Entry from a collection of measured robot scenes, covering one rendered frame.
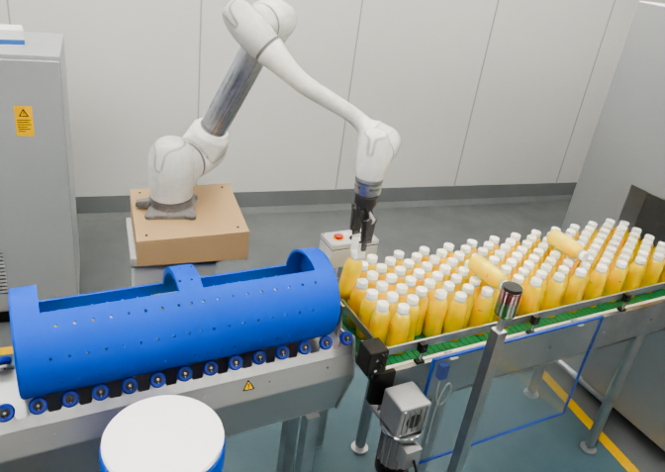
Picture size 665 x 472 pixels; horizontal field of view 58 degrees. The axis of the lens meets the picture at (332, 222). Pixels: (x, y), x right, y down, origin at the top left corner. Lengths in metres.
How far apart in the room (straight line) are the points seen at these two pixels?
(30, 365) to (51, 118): 1.71
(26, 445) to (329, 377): 0.87
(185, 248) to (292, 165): 2.72
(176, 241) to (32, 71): 1.24
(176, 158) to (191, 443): 1.04
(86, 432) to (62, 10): 3.02
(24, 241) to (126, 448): 2.04
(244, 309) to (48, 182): 1.76
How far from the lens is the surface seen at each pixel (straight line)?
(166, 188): 2.21
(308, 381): 1.97
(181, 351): 1.69
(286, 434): 2.40
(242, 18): 1.93
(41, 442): 1.81
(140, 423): 1.57
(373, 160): 1.86
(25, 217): 3.34
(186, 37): 4.35
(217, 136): 2.30
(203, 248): 2.19
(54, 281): 3.53
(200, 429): 1.55
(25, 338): 1.62
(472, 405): 2.12
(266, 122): 4.62
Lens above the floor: 2.16
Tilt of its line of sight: 27 degrees down
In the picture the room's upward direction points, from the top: 8 degrees clockwise
